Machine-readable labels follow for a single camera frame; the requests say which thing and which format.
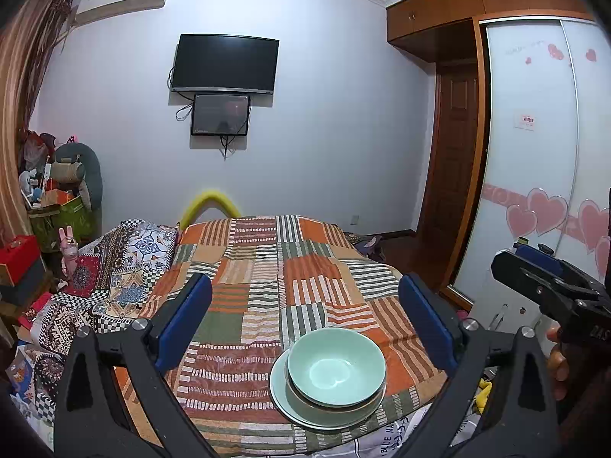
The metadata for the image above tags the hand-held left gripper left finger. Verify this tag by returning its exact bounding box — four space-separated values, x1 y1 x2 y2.
53 273 218 458

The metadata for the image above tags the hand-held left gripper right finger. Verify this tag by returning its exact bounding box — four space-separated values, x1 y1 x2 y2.
397 273 559 458

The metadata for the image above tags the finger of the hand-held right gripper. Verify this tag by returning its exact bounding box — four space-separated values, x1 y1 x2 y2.
513 241 611 297
491 250 597 318

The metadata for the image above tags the pale green bowl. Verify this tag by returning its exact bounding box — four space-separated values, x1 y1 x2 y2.
286 327 387 408

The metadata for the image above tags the pale green plate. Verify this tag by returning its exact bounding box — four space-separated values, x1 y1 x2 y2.
270 350 387 432

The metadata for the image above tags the person's right hand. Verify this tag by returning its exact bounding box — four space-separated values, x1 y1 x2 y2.
545 327 571 402

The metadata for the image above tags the floral patterned blanket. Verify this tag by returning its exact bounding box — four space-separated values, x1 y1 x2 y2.
19 219 179 421

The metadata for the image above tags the white heart-print sliding door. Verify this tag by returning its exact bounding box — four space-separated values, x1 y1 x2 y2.
561 19 611 287
451 21 580 303

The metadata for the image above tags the yellow orange cloth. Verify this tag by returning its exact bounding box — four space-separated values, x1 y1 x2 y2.
476 377 493 413

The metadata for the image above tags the orange striped patchwork blanket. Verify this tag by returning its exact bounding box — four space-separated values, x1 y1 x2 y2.
119 214 449 456

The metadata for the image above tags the dark cloth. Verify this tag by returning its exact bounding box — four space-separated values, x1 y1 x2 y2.
344 234 383 261

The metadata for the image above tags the brown wooden door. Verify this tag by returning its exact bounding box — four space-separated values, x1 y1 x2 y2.
417 64 483 292

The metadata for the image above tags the white printed bedsheet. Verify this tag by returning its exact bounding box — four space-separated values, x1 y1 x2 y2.
356 405 483 458

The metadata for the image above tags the yellow foam tube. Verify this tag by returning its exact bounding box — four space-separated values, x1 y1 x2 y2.
179 190 242 230

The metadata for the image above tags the pink rabbit toy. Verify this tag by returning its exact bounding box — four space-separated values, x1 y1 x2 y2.
57 226 79 273

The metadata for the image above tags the green box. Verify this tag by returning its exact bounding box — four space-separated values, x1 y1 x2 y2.
29 198 99 251

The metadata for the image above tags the dark grey box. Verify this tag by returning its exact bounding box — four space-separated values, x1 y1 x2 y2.
0 260 46 306

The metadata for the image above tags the grey plush cushion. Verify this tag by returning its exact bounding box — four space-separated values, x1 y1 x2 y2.
52 142 103 211

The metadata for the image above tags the red box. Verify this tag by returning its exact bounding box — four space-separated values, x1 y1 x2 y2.
0 235 41 287

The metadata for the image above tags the pile of assorted clutter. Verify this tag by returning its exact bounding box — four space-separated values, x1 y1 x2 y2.
19 129 84 206

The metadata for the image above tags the small black monitor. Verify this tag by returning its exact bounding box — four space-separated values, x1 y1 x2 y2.
191 94 251 137

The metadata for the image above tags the wooden overhead cabinet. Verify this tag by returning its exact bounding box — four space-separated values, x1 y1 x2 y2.
386 0 597 63

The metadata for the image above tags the striped brown curtain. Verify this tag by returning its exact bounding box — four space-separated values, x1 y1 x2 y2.
0 0 79 249

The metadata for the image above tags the black wall television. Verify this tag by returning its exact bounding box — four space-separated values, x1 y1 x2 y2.
171 33 280 95

